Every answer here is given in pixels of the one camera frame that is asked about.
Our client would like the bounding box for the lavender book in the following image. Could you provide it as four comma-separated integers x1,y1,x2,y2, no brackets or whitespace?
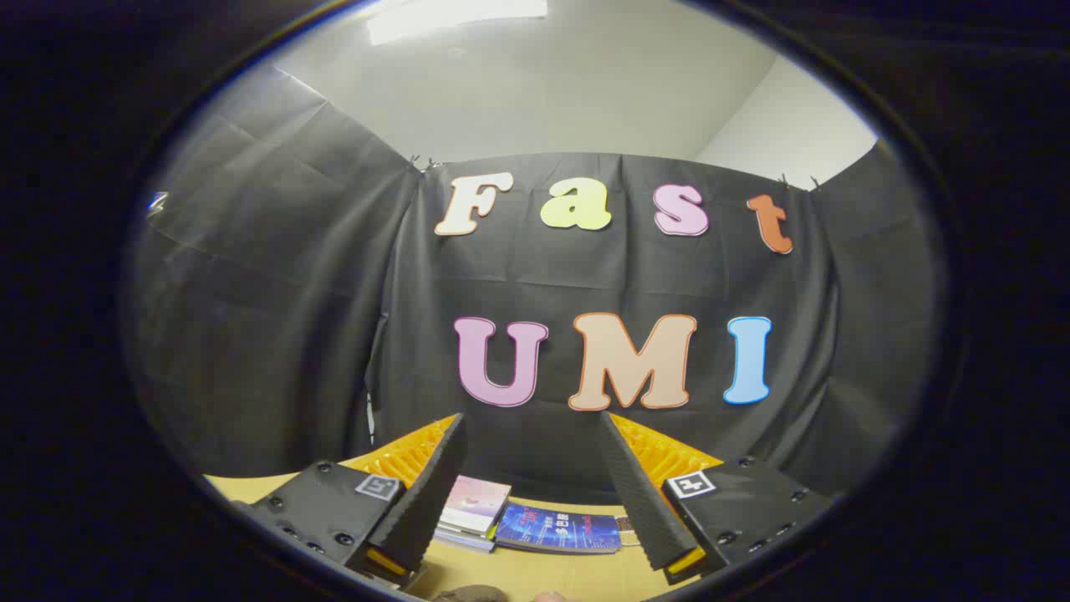
433,525,498,554

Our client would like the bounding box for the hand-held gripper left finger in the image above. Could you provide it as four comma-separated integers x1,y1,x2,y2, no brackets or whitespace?
230,412,469,590

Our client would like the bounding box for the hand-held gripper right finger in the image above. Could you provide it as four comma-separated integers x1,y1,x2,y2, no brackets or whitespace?
598,410,837,586

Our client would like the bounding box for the ceiling light panel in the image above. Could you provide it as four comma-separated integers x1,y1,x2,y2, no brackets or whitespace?
366,0,550,47

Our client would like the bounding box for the blue cover book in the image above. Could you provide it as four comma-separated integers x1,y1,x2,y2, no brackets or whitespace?
495,503,624,555

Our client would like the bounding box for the brown plush slipper shoe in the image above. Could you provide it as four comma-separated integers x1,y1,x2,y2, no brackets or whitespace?
433,584,507,602

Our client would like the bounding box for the black backdrop cloth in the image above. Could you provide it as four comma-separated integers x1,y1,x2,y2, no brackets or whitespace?
125,63,950,507

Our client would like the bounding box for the pink cover book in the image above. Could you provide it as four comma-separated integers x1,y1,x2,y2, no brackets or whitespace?
441,475,512,536

